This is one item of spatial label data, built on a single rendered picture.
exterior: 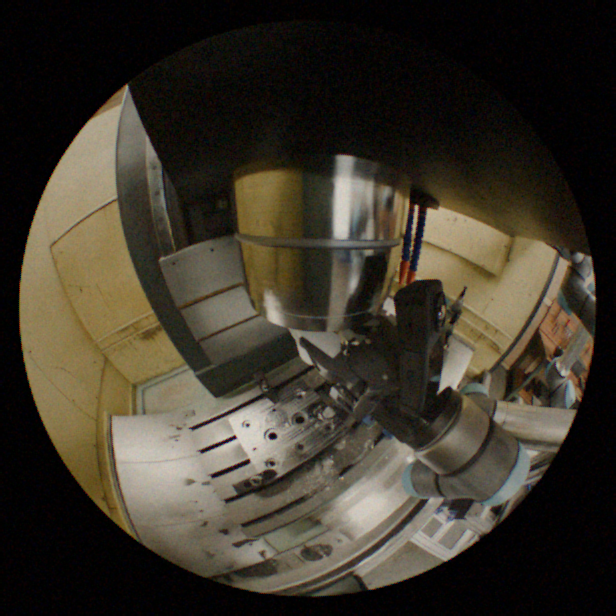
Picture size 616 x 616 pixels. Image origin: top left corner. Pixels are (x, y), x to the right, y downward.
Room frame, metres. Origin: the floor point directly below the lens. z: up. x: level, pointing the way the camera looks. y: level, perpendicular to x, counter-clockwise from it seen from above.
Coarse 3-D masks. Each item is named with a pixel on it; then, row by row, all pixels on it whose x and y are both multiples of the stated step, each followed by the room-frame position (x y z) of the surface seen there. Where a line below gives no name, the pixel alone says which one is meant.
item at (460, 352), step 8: (392, 296) 1.00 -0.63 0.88; (392, 304) 0.96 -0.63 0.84; (392, 312) 0.89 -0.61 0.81; (456, 336) 0.55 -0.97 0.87; (456, 344) 0.51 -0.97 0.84; (464, 344) 0.48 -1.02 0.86; (456, 352) 0.46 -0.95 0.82; (464, 352) 0.44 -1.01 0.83; (472, 352) 0.41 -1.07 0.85; (448, 360) 0.44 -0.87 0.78; (456, 360) 0.41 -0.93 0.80; (464, 360) 0.39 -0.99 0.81; (448, 368) 0.39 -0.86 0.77; (456, 368) 0.37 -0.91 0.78; (464, 368) 0.34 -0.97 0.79; (448, 376) 0.34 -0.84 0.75; (456, 376) 0.32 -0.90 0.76; (440, 384) 0.32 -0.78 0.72; (448, 384) 0.30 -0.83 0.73; (456, 384) 0.28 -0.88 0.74
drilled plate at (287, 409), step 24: (264, 408) 0.18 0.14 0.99; (288, 408) 0.19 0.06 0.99; (312, 408) 0.19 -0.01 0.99; (240, 432) 0.09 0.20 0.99; (264, 432) 0.10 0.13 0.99; (288, 432) 0.11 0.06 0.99; (312, 432) 0.11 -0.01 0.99; (336, 432) 0.11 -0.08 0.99; (264, 456) 0.03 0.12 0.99; (288, 456) 0.03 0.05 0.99
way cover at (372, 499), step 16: (400, 448) 0.03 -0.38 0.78; (384, 464) -0.02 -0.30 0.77; (368, 480) -0.08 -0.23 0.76; (384, 480) -0.10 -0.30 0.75; (400, 480) -0.12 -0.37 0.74; (352, 496) -0.14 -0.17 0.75; (368, 496) -0.16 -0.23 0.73; (384, 496) -0.18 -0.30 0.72; (400, 496) -0.20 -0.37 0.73; (320, 512) -0.21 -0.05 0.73; (336, 512) -0.22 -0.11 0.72; (352, 512) -0.23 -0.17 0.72; (368, 512) -0.24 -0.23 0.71; (384, 512) -0.26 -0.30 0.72; (336, 528) -0.30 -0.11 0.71; (352, 528) -0.32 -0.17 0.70; (368, 528) -0.33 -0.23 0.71
